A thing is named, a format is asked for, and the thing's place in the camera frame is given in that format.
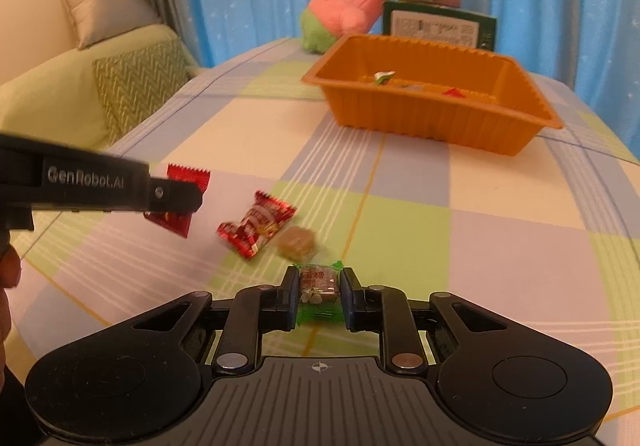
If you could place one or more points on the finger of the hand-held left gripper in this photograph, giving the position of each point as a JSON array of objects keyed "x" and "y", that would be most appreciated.
[{"x": 175, "y": 196}]

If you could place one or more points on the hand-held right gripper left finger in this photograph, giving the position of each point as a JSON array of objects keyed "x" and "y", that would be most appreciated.
[{"x": 292, "y": 298}]

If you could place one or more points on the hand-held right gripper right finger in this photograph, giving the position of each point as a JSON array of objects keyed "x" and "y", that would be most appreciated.
[{"x": 347, "y": 298}]

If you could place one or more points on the green candy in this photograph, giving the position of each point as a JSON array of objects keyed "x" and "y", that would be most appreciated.
[{"x": 318, "y": 288}]

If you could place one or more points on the red square snack packet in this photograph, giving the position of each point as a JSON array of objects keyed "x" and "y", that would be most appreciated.
[{"x": 172, "y": 224}]

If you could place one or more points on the orange plastic tray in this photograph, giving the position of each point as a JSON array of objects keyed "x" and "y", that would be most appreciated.
[{"x": 425, "y": 124}]

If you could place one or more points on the white and green long wrapper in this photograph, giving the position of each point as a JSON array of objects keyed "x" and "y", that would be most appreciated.
[{"x": 384, "y": 77}]

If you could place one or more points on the small red candy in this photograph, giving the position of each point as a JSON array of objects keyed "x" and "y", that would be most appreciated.
[{"x": 452, "y": 93}]

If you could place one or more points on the person's left hand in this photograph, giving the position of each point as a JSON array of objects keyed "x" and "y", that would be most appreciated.
[{"x": 9, "y": 266}]

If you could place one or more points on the red and brown wrapped candy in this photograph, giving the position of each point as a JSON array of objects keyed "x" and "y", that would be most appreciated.
[{"x": 255, "y": 226}]

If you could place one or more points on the light green sofa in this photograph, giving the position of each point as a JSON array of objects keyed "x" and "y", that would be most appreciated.
[{"x": 45, "y": 96}]

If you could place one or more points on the green zigzag cushion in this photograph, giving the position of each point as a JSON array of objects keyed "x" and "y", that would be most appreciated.
[{"x": 140, "y": 86}]

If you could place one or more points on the plaid tablecloth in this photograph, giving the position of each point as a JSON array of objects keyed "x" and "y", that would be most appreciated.
[{"x": 450, "y": 226}]

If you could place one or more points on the grey cushion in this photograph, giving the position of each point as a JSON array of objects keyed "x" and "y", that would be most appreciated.
[{"x": 107, "y": 6}]

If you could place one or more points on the pink and green plush toy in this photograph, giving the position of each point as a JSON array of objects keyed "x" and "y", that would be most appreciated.
[{"x": 340, "y": 14}]

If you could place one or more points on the green cardboard box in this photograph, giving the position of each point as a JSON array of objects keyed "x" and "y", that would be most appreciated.
[{"x": 435, "y": 26}]

